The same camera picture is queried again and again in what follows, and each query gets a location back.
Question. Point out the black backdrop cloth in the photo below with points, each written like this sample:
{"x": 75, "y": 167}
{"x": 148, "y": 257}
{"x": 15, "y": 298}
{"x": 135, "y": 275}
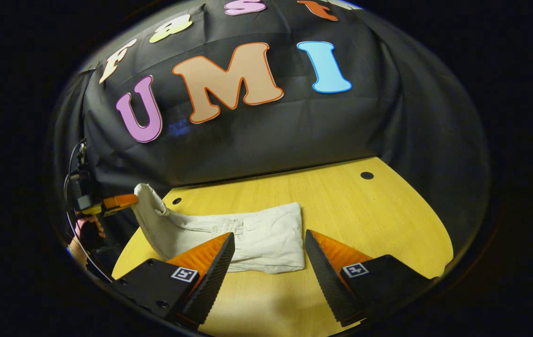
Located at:
{"x": 271, "y": 131}

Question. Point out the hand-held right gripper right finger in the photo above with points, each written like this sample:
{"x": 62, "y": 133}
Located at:
{"x": 327, "y": 281}

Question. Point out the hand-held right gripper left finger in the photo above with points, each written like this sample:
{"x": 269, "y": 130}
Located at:
{"x": 212, "y": 285}

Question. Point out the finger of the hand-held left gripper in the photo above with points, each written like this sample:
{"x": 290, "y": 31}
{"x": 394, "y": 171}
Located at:
{"x": 119, "y": 202}

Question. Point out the white jeans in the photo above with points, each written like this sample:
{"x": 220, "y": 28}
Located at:
{"x": 266, "y": 234}

